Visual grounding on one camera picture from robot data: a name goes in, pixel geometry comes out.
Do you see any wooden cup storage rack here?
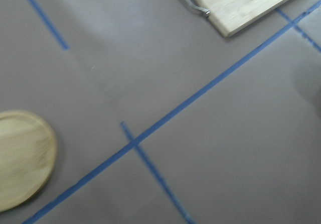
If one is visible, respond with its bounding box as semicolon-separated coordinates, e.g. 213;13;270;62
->
1;110;58;212

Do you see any bamboo cutting board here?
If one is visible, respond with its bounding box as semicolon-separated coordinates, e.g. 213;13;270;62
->
184;0;288;38

